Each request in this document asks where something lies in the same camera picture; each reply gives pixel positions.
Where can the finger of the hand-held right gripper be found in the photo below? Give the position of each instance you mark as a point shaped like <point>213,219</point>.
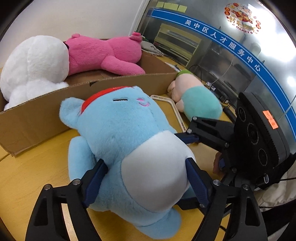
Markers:
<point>188,138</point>
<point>222,162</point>

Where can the white jacket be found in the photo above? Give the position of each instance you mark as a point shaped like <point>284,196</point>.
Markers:
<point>282,194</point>

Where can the white plush toy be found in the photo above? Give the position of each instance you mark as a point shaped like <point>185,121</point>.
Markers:
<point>34,67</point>

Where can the black box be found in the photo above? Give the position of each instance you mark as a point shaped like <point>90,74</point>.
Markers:
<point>223,97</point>

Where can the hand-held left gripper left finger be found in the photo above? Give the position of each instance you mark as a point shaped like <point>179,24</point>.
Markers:
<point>94,185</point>

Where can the yellow sticky note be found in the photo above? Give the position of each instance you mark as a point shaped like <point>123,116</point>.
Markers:
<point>182,8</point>
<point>160,4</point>
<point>174,6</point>
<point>167,5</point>

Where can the blue window banner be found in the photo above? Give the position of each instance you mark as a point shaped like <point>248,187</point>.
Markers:
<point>208,27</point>

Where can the teal plush with green hair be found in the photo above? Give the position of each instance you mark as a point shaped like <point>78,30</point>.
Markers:
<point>198,102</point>

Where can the cream plastic frame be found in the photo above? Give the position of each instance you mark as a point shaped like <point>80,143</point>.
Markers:
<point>178,115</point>

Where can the brown cardboard box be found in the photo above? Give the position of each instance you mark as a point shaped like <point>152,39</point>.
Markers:
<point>34,120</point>

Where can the blue plush bear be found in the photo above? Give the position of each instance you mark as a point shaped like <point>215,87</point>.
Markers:
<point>129,129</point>

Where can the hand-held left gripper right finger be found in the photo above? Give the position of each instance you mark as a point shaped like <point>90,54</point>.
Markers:
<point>196,183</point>

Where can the round festive window sticker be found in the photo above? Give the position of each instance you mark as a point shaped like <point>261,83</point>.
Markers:
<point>241,17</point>

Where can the pink plush toy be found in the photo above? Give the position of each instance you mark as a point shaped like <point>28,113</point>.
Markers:
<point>97,51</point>

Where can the yellow shelf cabinet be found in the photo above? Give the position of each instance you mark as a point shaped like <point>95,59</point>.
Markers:
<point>178,44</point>

